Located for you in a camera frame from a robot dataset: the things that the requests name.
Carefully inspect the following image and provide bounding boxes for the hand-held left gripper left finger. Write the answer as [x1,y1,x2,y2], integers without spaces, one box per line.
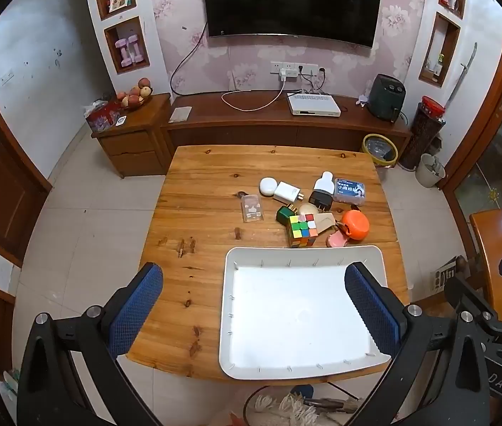
[17,262,165,426]

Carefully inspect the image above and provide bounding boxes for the white plug charger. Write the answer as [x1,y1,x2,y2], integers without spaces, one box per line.
[274,181,306,204]

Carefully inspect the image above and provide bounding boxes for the grey toy sword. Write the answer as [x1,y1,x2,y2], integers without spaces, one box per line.
[448,42,478,105]

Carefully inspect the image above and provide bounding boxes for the printed cardboard box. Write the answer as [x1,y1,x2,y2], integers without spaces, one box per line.
[433,255,467,294]

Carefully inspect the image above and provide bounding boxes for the white set-top box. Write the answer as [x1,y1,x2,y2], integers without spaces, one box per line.
[287,92,341,117]

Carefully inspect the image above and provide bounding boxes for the wooden drawer cabinet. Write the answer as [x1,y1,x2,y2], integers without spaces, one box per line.
[91,93,172,179]

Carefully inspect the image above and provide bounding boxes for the pink plastic dispenser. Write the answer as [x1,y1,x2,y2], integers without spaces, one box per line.
[326,230,349,249]

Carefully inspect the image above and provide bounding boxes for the clear plastic case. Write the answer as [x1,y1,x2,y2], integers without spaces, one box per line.
[241,195,264,223]

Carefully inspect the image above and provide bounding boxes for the orange round container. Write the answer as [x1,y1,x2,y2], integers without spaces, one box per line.
[341,211,370,241]

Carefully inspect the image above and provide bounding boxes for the long wooden television cabinet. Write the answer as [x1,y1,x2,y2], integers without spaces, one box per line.
[161,92,413,155]

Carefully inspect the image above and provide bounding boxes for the black plug charger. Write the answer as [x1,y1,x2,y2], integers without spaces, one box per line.
[309,190,334,213]

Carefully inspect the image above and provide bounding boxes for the white plastic tray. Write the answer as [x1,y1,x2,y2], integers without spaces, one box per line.
[218,245,393,381]

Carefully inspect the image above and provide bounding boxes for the white wall outlet strip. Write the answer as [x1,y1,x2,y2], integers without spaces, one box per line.
[271,61,327,82]

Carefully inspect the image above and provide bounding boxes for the white bucket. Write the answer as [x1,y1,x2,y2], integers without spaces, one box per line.
[415,153,447,188]

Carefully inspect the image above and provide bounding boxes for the white bottle-shaped board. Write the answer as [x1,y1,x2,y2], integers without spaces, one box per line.
[313,171,334,193]

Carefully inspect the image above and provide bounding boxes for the monkey plush toy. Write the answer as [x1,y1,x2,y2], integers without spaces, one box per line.
[116,77,152,111]

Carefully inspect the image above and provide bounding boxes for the red tissue box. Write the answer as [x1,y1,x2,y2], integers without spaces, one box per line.
[83,99,123,131]

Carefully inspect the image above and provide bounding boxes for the white cable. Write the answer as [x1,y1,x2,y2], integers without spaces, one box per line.
[221,81,288,111]

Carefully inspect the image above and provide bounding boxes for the black cable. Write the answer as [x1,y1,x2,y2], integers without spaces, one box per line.
[170,21,209,96]

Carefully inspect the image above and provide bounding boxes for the white mop head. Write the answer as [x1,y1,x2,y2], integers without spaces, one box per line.
[244,384,362,426]

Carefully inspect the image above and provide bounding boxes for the green bottle with gold cap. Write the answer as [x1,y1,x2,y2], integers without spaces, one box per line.
[276,204,298,227]

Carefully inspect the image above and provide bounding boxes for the white round puck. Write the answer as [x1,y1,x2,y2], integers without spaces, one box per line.
[259,177,281,197]

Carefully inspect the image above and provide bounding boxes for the dark green air fryer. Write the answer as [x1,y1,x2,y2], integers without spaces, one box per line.
[369,74,406,122]

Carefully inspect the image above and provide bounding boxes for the colourful puzzle cube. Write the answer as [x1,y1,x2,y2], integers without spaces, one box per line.
[287,214,319,249]

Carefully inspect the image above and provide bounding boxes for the black flat television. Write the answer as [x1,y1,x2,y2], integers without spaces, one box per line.
[201,0,384,49]

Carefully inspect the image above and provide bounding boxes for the brown patterned tall tube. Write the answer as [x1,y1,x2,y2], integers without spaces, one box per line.
[398,96,447,170]

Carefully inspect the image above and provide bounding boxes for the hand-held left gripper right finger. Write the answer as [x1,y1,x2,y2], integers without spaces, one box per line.
[344,262,494,426]

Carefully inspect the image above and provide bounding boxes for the beige wooden block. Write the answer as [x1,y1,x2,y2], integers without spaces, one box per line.
[314,212,337,234]

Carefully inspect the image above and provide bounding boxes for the yellow rimmed bin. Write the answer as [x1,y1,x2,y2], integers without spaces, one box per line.
[362,133,399,167]

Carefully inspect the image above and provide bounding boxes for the blue label plastic box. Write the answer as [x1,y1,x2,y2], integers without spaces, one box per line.
[332,177,369,206]

